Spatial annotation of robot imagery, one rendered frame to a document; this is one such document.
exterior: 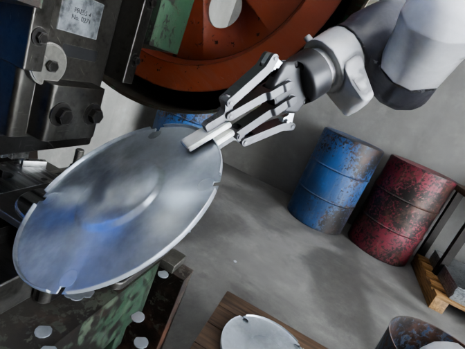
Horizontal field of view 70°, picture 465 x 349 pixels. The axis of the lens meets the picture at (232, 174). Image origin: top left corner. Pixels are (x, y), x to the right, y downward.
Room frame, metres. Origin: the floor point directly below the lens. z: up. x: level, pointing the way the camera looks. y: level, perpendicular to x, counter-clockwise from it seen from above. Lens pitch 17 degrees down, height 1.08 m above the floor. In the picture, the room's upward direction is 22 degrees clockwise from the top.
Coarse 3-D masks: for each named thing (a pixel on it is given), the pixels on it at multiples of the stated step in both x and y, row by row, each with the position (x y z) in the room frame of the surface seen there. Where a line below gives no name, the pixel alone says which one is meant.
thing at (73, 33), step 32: (64, 0) 0.43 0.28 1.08; (96, 0) 0.48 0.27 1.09; (64, 32) 0.44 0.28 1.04; (96, 32) 0.50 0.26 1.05; (0, 64) 0.40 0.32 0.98; (64, 64) 0.44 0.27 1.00; (96, 64) 0.51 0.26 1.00; (0, 96) 0.40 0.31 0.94; (32, 96) 0.42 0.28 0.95; (64, 96) 0.43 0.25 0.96; (96, 96) 0.49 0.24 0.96; (0, 128) 0.40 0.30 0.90; (32, 128) 0.41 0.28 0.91; (64, 128) 0.44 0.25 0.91
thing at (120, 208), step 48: (144, 144) 0.49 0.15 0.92; (48, 192) 0.44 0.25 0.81; (96, 192) 0.40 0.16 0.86; (144, 192) 0.38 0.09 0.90; (192, 192) 0.36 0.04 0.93; (48, 240) 0.34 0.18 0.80; (96, 240) 0.33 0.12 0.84; (144, 240) 0.31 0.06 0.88; (48, 288) 0.28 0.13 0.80; (96, 288) 0.27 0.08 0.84
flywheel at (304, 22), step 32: (256, 0) 0.80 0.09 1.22; (288, 0) 0.78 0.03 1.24; (320, 0) 0.73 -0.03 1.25; (192, 32) 0.83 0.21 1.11; (224, 32) 0.81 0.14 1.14; (256, 32) 0.79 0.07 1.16; (288, 32) 0.74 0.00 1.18; (320, 32) 0.74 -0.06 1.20; (160, 64) 0.80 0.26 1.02; (192, 64) 0.78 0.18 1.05; (224, 64) 0.76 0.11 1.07
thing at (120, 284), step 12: (12, 192) 0.45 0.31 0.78; (24, 192) 0.46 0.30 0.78; (36, 192) 0.47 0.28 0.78; (0, 204) 0.41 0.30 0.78; (12, 204) 0.42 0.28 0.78; (24, 204) 0.42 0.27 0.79; (36, 204) 0.43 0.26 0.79; (0, 216) 0.40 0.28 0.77; (12, 216) 0.39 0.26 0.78; (168, 252) 0.47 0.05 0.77; (132, 276) 0.37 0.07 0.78; (120, 288) 0.35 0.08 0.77; (36, 300) 0.40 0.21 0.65; (48, 300) 0.40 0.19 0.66
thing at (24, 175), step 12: (0, 168) 0.50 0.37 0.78; (12, 168) 0.51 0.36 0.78; (24, 168) 0.53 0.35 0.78; (36, 168) 0.55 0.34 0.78; (0, 180) 0.47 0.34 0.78; (12, 180) 0.48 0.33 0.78; (24, 180) 0.49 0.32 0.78; (36, 180) 0.51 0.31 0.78; (48, 180) 0.52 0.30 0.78; (0, 192) 0.44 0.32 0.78
